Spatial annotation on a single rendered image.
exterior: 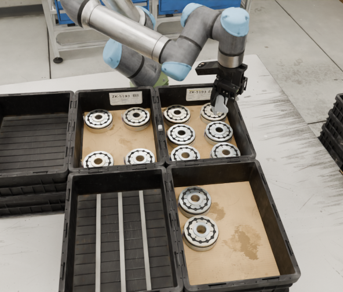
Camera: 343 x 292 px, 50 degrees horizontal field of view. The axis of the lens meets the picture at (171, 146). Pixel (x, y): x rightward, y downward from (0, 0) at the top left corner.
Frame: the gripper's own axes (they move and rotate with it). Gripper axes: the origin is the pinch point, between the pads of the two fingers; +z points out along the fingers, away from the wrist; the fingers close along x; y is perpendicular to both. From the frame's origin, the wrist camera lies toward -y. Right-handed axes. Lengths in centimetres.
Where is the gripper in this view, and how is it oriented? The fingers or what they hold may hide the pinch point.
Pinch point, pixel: (218, 106)
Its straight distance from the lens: 125.9
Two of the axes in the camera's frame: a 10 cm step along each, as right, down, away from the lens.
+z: 0.2, 6.3, 7.8
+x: 6.1, -6.2, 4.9
